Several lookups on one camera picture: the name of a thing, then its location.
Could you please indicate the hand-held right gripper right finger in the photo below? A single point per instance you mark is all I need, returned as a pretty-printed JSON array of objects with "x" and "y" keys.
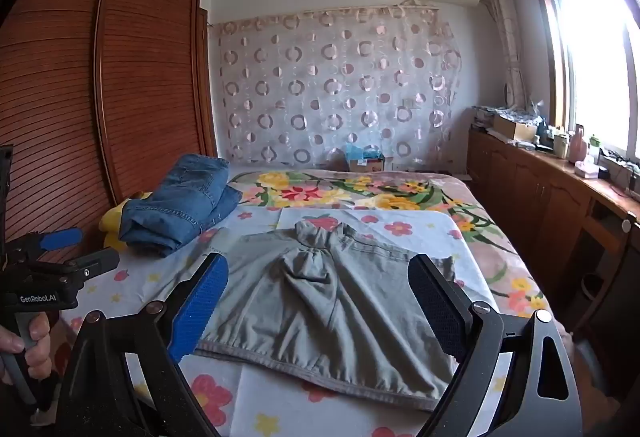
[{"x": 436, "y": 309}]

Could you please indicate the white cup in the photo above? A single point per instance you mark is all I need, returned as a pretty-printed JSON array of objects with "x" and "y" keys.
[{"x": 561, "y": 146}]

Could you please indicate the yellow cloth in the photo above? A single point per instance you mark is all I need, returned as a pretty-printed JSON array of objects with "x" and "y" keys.
[{"x": 112, "y": 222}]

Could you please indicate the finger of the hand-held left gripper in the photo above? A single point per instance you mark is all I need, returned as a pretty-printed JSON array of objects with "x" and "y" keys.
[
  {"x": 60, "y": 238},
  {"x": 95, "y": 262}
]

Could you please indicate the circle patterned sheer curtain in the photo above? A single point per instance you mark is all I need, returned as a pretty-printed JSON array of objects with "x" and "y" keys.
[{"x": 340, "y": 87}]

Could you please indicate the open cardboard box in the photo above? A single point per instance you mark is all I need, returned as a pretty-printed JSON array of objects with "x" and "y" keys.
[{"x": 515, "y": 127}]

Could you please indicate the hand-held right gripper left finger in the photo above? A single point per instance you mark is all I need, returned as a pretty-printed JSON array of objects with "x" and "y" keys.
[{"x": 200, "y": 307}]

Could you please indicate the light blue flowered sheet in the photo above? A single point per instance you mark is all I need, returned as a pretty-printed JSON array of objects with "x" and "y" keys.
[{"x": 280, "y": 397}]

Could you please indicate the grey pants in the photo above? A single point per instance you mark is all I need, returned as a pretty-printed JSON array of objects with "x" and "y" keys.
[{"x": 320, "y": 307}]

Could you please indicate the brown wooden wardrobe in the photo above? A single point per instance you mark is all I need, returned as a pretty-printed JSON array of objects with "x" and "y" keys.
[{"x": 125, "y": 82}]

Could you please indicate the window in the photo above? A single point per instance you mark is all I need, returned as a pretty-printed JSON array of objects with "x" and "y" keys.
[{"x": 595, "y": 57}]

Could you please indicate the white tissue box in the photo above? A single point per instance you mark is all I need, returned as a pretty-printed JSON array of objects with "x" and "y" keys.
[{"x": 586, "y": 170}]

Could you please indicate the wooden cabinet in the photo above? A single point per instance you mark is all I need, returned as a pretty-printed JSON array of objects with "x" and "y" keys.
[{"x": 545, "y": 207}]

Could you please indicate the blue plastic bag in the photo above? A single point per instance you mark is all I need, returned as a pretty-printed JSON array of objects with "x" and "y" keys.
[{"x": 362, "y": 151}]

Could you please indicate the small cardboard box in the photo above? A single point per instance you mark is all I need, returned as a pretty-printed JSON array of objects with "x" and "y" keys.
[{"x": 367, "y": 163}]

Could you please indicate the tied patterned curtain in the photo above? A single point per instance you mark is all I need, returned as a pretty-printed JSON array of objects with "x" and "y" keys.
[{"x": 507, "y": 32}]

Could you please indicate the person's left hand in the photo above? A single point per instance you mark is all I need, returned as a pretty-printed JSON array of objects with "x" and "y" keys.
[{"x": 35, "y": 347}]

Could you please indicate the bed with floral sheet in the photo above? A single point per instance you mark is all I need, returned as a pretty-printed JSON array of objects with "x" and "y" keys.
[{"x": 390, "y": 192}]

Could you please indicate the folded blue jeans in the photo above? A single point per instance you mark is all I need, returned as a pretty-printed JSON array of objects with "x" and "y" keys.
[{"x": 185, "y": 204}]

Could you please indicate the pink bottle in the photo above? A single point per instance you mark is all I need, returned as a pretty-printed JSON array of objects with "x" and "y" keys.
[{"x": 580, "y": 144}]

